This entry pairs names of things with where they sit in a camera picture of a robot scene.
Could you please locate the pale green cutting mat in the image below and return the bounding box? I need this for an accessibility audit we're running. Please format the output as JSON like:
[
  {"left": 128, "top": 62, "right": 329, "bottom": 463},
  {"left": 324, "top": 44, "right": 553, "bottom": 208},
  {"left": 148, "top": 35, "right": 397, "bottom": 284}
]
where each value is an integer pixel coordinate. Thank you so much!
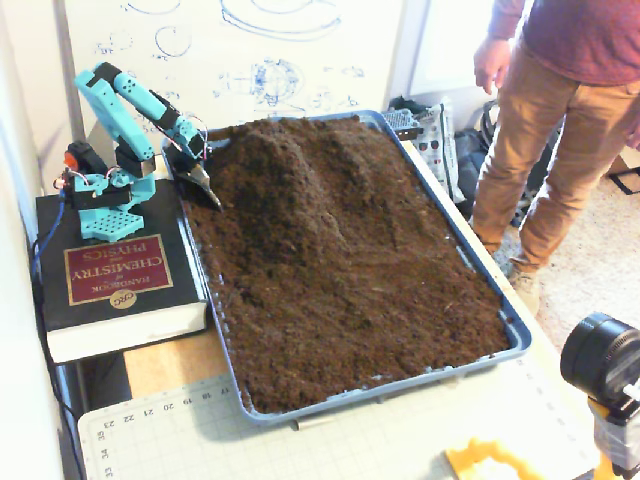
[{"left": 77, "top": 357, "right": 601, "bottom": 480}]

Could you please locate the dark backpack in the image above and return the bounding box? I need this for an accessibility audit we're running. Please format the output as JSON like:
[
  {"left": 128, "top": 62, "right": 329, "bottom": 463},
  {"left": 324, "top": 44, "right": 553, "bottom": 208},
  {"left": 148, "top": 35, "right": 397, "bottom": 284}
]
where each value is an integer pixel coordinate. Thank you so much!
[{"left": 453, "top": 127, "right": 501, "bottom": 201}]

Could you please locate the cardboard box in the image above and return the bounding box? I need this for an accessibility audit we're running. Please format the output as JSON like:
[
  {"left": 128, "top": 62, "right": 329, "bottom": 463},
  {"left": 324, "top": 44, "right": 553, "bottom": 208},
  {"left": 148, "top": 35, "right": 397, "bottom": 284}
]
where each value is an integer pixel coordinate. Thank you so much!
[{"left": 606, "top": 143, "right": 640, "bottom": 195}]

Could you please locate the brown soil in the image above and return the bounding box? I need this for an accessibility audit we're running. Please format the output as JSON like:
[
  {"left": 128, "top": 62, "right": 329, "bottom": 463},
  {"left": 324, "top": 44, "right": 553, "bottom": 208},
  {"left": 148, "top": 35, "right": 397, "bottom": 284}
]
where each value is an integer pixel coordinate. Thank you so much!
[{"left": 180, "top": 115, "right": 511, "bottom": 415}]

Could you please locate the black cable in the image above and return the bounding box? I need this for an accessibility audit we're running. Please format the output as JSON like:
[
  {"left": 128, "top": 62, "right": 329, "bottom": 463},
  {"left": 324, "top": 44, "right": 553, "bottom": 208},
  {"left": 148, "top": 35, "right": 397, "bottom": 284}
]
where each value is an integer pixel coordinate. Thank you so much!
[{"left": 29, "top": 239, "right": 86, "bottom": 480}]

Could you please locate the black chemistry physics handbook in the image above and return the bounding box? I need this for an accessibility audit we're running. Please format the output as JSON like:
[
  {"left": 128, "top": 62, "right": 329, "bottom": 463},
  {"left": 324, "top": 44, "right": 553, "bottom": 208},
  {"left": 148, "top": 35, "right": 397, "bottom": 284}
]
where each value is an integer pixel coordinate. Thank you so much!
[{"left": 34, "top": 179, "right": 209, "bottom": 364}]

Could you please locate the black round camera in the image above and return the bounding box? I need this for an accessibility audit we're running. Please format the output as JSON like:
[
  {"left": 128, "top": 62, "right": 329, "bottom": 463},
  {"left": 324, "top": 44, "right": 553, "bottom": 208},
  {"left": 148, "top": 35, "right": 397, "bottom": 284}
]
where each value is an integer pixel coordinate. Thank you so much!
[{"left": 559, "top": 311, "right": 640, "bottom": 401}]

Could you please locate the blue cable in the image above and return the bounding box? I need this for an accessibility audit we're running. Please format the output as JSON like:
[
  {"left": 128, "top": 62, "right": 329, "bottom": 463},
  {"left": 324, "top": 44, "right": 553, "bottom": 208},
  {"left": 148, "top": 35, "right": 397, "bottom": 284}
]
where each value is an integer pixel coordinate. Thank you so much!
[{"left": 30, "top": 192, "right": 69, "bottom": 291}]

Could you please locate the person in maroon shirt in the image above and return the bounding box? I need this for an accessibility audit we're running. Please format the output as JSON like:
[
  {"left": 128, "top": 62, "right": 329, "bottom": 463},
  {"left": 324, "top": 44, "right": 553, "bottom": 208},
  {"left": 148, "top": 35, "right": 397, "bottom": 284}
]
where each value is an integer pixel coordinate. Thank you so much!
[{"left": 469, "top": 0, "right": 640, "bottom": 274}]

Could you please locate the white printed soil bag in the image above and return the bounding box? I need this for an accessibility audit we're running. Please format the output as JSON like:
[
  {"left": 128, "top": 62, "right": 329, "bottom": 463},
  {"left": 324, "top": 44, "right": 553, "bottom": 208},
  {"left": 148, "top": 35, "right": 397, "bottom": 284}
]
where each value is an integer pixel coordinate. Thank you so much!
[{"left": 412, "top": 102, "right": 469, "bottom": 204}]

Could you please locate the tan shoe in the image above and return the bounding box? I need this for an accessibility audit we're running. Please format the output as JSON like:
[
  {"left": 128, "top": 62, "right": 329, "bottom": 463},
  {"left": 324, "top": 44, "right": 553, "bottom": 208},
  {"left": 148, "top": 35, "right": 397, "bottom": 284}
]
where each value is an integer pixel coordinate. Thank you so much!
[{"left": 508, "top": 267, "right": 543, "bottom": 317}]

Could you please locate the grey metal rod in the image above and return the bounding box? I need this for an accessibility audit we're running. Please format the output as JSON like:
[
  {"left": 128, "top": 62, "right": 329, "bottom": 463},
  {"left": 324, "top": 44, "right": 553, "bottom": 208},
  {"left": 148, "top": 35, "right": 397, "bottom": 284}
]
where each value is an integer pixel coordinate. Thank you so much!
[{"left": 292, "top": 416, "right": 337, "bottom": 432}]

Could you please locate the whiteboard with blue drawings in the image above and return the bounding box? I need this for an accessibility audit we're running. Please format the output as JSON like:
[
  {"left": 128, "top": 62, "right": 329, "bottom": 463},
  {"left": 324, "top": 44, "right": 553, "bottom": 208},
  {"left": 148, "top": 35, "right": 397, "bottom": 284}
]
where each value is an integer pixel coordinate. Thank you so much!
[{"left": 62, "top": 0, "right": 406, "bottom": 134}]

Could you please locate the yellow camera stand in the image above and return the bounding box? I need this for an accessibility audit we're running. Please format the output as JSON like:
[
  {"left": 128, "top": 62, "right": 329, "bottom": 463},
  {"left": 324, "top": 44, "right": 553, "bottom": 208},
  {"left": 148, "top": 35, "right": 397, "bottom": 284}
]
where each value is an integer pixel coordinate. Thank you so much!
[{"left": 588, "top": 394, "right": 640, "bottom": 480}]

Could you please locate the person's right hand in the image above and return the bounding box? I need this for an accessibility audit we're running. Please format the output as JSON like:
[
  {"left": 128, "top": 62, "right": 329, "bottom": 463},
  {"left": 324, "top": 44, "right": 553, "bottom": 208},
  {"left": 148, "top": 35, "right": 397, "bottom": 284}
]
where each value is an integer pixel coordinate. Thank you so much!
[{"left": 473, "top": 37, "right": 515, "bottom": 96}]

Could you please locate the blue plastic tray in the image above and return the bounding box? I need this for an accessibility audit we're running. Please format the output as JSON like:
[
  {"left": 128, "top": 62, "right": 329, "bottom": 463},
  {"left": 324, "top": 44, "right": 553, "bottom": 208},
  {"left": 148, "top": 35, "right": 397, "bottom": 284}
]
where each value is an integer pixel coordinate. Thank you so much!
[{"left": 160, "top": 109, "right": 534, "bottom": 427}]

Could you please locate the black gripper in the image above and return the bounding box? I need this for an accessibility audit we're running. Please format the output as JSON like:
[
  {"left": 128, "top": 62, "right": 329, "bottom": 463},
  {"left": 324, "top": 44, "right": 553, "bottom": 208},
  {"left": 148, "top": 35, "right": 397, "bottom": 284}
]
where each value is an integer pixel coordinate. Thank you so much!
[{"left": 164, "top": 128, "right": 224, "bottom": 211}]

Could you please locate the yellow plastic frame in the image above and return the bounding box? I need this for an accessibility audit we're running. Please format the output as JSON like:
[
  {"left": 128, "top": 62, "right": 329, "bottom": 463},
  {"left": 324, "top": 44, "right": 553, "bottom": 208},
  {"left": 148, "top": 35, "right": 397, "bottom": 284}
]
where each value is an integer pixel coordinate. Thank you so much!
[{"left": 444, "top": 437, "right": 547, "bottom": 480}]

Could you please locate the person's right forearm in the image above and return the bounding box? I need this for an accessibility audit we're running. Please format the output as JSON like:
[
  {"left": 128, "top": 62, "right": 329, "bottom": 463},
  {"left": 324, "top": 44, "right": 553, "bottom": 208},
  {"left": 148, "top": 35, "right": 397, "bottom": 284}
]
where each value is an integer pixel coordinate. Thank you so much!
[{"left": 485, "top": 0, "right": 537, "bottom": 45}]

